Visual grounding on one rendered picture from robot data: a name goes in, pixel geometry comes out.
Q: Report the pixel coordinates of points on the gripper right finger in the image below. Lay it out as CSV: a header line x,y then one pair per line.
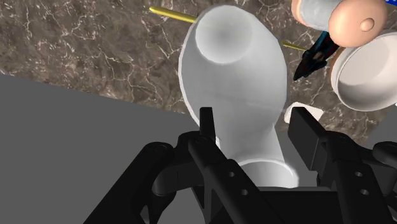
x,y
350,173

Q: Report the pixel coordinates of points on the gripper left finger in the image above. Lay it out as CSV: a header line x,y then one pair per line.
x,y
217,173

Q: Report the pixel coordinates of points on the small white object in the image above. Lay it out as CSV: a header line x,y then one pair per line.
x,y
314,111

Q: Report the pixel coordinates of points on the white vase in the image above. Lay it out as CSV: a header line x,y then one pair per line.
x,y
235,90

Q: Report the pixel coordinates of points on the white bowl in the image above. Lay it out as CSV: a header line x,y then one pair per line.
x,y
369,77

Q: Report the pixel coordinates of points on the black and blue tool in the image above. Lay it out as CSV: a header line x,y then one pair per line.
x,y
313,60

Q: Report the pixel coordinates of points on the peach and grey toy figure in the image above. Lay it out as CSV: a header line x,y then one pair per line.
x,y
350,24

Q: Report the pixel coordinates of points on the gold stick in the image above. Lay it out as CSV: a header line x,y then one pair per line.
x,y
172,14

